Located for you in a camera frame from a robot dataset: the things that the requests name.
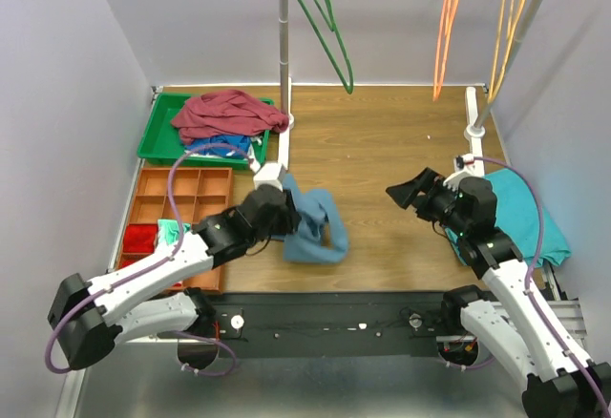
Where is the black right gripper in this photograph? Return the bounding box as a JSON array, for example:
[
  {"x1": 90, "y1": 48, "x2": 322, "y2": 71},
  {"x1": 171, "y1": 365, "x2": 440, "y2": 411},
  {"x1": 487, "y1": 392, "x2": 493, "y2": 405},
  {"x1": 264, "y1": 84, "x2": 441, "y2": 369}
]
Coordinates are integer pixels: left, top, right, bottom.
[{"x1": 387, "y1": 165, "x2": 470, "y2": 235}]

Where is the blue tank top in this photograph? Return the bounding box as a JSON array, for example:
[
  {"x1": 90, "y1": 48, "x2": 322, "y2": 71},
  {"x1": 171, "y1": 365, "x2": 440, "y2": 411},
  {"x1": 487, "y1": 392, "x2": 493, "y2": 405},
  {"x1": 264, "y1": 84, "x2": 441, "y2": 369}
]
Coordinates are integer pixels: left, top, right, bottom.
[{"x1": 281, "y1": 174, "x2": 349, "y2": 264}]

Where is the green clothes hanger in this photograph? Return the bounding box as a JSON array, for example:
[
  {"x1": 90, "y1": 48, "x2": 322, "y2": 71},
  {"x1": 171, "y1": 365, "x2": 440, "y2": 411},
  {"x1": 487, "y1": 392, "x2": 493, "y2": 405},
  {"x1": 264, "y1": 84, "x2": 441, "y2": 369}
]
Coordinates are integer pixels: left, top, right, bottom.
[{"x1": 295, "y1": 0, "x2": 355, "y2": 94}]

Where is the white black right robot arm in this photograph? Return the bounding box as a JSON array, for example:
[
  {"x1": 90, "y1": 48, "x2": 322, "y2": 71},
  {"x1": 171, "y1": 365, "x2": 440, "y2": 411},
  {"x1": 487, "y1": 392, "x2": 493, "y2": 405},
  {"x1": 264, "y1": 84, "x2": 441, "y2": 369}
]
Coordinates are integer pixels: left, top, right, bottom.
[{"x1": 386, "y1": 168, "x2": 610, "y2": 417}]

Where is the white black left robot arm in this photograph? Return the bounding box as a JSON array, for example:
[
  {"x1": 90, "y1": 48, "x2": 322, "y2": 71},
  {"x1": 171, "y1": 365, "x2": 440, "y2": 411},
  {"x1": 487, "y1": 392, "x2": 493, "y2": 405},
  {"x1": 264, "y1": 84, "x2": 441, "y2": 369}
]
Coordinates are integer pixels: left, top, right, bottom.
[{"x1": 45, "y1": 184, "x2": 301, "y2": 374}]

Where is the orange clothes hanger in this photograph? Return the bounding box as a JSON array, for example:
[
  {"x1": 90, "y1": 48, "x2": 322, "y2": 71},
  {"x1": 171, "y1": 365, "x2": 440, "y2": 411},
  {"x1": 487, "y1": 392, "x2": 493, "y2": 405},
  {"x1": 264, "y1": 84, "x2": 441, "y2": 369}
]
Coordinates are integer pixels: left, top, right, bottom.
[{"x1": 432, "y1": 0, "x2": 460, "y2": 102}]

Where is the yellow clothes hanger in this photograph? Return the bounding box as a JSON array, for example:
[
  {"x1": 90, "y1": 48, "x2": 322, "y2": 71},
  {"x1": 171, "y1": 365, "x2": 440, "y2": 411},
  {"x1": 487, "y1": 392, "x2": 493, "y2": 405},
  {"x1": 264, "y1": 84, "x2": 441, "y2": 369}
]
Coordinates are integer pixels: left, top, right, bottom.
[{"x1": 487, "y1": 0, "x2": 527, "y2": 105}]

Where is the royal blue white garment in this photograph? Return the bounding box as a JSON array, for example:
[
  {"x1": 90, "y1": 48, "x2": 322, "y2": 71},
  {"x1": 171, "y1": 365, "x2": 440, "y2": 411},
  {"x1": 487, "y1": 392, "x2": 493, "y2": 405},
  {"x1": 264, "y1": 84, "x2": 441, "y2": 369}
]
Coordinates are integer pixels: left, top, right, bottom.
[{"x1": 184, "y1": 135, "x2": 263, "y2": 160}]

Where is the white left rack base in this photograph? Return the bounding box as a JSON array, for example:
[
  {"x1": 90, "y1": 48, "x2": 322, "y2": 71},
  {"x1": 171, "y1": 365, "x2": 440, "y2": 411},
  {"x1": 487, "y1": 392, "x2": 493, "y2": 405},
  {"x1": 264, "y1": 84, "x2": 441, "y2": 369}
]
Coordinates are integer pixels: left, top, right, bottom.
[{"x1": 277, "y1": 113, "x2": 295, "y2": 169}]

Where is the turquoise glove cloth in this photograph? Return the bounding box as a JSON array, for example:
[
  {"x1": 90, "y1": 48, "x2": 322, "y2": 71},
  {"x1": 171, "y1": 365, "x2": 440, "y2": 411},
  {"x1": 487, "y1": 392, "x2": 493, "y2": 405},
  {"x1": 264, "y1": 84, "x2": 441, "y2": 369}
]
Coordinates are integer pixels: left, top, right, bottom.
[{"x1": 155, "y1": 219, "x2": 179, "y2": 248}]

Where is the maroon garment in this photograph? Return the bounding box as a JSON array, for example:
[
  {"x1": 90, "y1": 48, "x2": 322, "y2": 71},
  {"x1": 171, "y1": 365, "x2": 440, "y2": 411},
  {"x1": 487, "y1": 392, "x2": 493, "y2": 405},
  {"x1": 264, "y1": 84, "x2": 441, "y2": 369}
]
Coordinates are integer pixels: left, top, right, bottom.
[{"x1": 170, "y1": 89, "x2": 289, "y2": 145}]

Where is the teal folded shirt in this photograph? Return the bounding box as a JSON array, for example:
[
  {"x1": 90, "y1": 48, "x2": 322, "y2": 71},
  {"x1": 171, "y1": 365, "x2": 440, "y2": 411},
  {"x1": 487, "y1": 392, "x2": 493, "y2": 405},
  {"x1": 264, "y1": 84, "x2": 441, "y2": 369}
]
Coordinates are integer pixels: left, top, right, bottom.
[{"x1": 446, "y1": 169, "x2": 572, "y2": 267}]

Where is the green plastic bin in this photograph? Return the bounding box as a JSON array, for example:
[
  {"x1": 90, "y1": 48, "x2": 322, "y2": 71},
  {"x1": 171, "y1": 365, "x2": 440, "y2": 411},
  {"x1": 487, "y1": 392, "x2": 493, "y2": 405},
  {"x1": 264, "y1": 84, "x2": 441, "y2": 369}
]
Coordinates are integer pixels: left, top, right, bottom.
[{"x1": 137, "y1": 93, "x2": 248, "y2": 170}]

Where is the red cloth in tray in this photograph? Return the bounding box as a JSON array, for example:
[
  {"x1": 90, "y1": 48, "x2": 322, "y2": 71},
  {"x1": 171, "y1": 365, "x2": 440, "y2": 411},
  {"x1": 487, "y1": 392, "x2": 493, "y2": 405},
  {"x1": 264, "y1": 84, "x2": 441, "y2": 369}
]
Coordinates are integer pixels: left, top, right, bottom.
[{"x1": 117, "y1": 224, "x2": 158, "y2": 269}]

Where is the grey left rack pole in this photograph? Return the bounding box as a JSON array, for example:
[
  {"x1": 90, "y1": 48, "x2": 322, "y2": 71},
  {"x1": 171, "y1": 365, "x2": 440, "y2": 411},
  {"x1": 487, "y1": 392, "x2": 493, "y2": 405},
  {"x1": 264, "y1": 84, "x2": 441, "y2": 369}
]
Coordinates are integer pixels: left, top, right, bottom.
[{"x1": 278, "y1": 0, "x2": 291, "y2": 129}]

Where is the grey rack pole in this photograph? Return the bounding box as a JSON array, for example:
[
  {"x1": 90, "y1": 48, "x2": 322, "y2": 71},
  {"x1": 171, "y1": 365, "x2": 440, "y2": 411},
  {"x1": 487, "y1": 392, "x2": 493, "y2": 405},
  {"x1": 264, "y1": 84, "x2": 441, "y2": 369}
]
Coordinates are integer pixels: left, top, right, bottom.
[
  {"x1": 475, "y1": 0, "x2": 543, "y2": 127},
  {"x1": 278, "y1": 0, "x2": 291, "y2": 129}
]

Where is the grey right rack pole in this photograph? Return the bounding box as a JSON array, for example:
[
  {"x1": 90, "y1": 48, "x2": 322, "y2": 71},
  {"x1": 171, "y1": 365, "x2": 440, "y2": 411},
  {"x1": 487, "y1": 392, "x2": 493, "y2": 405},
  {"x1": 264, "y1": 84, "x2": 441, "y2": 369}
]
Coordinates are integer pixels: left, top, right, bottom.
[{"x1": 475, "y1": 0, "x2": 543, "y2": 127}]

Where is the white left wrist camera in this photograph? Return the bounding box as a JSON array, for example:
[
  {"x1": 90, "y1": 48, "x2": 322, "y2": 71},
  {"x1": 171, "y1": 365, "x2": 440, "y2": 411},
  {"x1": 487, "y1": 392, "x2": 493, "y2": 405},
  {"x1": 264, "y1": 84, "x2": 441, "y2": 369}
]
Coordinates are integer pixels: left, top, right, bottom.
[{"x1": 253, "y1": 161, "x2": 287, "y2": 191}]

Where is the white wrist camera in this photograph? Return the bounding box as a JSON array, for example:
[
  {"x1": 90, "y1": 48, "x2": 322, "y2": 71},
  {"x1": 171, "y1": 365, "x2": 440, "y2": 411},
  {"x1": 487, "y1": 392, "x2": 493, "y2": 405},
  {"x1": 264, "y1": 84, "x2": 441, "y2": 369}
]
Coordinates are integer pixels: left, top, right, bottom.
[
  {"x1": 443, "y1": 154, "x2": 485, "y2": 191},
  {"x1": 253, "y1": 161, "x2": 287, "y2": 191}
]

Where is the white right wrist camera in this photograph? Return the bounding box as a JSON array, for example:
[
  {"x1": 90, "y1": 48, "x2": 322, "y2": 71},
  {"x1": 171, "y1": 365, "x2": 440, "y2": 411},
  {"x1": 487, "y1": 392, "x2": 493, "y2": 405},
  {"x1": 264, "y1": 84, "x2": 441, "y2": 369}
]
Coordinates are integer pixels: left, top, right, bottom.
[{"x1": 443, "y1": 154, "x2": 485, "y2": 191}]

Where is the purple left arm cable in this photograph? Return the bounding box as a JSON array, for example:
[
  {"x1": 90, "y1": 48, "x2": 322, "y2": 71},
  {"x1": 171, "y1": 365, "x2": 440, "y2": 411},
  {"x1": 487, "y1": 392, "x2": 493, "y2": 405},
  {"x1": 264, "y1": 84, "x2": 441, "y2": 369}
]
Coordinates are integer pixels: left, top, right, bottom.
[{"x1": 44, "y1": 142, "x2": 254, "y2": 374}]

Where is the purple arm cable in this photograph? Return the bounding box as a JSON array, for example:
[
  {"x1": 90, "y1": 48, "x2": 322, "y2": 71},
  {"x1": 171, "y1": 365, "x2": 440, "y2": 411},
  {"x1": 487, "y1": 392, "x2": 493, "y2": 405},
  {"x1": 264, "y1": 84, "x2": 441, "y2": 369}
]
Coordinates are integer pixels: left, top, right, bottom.
[
  {"x1": 44, "y1": 142, "x2": 254, "y2": 374},
  {"x1": 457, "y1": 155, "x2": 607, "y2": 409}
]

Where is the black mounting rail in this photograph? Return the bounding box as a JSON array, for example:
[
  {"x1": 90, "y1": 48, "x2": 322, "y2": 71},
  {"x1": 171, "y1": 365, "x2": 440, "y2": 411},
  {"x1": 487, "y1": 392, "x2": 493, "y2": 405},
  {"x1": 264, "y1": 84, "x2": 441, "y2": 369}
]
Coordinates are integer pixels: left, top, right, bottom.
[{"x1": 200, "y1": 291, "x2": 476, "y2": 359}]

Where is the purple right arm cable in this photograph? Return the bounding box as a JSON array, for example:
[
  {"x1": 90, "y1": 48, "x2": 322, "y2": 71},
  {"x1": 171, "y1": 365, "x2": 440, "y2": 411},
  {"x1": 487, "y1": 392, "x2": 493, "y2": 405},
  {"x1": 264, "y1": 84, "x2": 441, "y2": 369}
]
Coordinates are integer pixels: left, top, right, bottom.
[{"x1": 457, "y1": 155, "x2": 607, "y2": 409}]

